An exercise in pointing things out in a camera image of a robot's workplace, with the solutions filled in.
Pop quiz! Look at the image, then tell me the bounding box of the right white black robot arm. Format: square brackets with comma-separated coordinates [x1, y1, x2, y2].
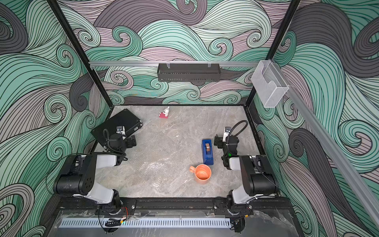
[214, 120, 280, 210]

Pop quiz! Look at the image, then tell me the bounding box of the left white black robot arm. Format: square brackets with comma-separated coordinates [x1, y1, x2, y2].
[53, 133, 136, 213]

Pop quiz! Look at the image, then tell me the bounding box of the black hard case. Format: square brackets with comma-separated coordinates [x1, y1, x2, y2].
[91, 109, 143, 146]

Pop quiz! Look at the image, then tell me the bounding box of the white bunny on pink base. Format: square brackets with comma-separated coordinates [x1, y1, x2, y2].
[159, 107, 170, 119]

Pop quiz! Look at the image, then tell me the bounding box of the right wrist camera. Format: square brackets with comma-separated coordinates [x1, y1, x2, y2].
[223, 126, 232, 141]

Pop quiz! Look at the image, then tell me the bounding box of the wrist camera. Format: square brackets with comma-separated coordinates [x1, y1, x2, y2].
[116, 126, 125, 135]
[223, 126, 232, 141]

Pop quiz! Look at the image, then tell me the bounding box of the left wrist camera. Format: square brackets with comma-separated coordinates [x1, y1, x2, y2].
[116, 126, 125, 135]

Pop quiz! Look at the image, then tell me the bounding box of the black wall-mounted tray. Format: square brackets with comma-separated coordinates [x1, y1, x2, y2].
[157, 63, 221, 83]

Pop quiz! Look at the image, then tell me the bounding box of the clear acrylic wall holder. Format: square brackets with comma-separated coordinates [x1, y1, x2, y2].
[251, 60, 289, 108]

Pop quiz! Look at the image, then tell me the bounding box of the aluminium wall rail back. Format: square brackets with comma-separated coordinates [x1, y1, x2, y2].
[88, 60, 261, 68]

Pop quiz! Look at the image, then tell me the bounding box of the aluminium wall rail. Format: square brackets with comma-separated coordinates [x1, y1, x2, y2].
[270, 60, 379, 227]
[88, 60, 261, 68]

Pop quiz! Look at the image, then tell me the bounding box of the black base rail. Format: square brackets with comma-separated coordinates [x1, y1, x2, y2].
[57, 197, 294, 216]

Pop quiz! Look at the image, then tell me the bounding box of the white slotted cable duct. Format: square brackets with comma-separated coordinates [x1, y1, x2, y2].
[59, 217, 232, 229]

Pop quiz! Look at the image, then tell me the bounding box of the aluminium wall rail right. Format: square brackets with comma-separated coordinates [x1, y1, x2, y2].
[270, 60, 379, 227]

